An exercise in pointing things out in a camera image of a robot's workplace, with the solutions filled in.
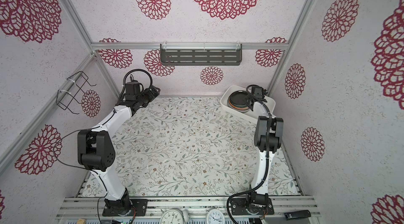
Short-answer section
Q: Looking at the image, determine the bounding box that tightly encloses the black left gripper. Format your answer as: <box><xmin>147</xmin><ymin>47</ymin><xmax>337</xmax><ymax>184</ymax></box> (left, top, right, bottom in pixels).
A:
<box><xmin>136</xmin><ymin>84</ymin><xmax>159</xmax><ymax>108</ymax></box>

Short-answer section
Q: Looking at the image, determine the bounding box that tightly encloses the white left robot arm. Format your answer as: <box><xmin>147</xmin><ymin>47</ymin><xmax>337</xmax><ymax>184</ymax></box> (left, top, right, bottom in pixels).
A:
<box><xmin>77</xmin><ymin>81</ymin><xmax>161</xmax><ymax>216</ymax></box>

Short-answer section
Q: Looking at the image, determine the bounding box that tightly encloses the white clock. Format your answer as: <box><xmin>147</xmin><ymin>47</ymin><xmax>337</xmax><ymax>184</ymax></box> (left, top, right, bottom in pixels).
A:
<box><xmin>206</xmin><ymin>208</ymin><xmax>226</xmax><ymax>224</ymax></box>
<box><xmin>159</xmin><ymin>209</ymin><xmax>185</xmax><ymax>224</ymax></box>

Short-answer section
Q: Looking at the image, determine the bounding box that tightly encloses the right white clock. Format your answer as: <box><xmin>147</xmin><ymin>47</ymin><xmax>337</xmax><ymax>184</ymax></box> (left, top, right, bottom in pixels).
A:
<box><xmin>206</xmin><ymin>208</ymin><xmax>226</xmax><ymax>224</ymax></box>

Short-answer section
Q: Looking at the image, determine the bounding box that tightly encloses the black wire wall rack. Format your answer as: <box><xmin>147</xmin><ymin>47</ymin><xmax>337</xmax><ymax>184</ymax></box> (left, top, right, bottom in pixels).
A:
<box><xmin>55</xmin><ymin>71</ymin><xmax>96</xmax><ymax>115</ymax></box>

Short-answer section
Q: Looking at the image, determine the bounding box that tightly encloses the white plastic bin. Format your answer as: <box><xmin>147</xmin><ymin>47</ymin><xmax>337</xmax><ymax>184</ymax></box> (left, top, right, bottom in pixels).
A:
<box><xmin>220</xmin><ymin>85</ymin><xmax>267</xmax><ymax>124</ymax></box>

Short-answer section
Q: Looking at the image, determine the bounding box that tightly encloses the black plastic plate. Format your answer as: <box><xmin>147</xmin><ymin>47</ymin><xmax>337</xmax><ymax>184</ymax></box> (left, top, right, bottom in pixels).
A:
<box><xmin>227</xmin><ymin>90</ymin><xmax>249</xmax><ymax>111</ymax></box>

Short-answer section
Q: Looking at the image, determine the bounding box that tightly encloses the left white clock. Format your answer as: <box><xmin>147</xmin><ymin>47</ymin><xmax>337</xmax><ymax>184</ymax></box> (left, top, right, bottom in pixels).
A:
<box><xmin>159</xmin><ymin>209</ymin><xmax>185</xmax><ymax>224</ymax></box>

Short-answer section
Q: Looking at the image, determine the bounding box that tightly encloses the black clip on rail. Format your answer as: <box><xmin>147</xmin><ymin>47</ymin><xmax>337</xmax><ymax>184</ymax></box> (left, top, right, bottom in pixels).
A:
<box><xmin>284</xmin><ymin>210</ymin><xmax>311</xmax><ymax>220</ymax></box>

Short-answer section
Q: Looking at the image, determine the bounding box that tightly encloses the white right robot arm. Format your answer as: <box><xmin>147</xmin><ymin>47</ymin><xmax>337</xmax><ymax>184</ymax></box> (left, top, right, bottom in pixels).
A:
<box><xmin>227</xmin><ymin>85</ymin><xmax>284</xmax><ymax>215</ymax></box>

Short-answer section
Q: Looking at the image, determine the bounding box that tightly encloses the grey wall shelf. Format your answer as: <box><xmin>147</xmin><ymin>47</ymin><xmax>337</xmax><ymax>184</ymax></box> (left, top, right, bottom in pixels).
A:
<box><xmin>160</xmin><ymin>44</ymin><xmax>243</xmax><ymax>66</ymax></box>

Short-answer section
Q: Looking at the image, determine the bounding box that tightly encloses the orange plastic plate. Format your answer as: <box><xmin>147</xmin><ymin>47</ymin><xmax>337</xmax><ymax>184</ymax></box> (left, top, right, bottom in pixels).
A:
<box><xmin>227</xmin><ymin>98</ymin><xmax>250</xmax><ymax>113</ymax></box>

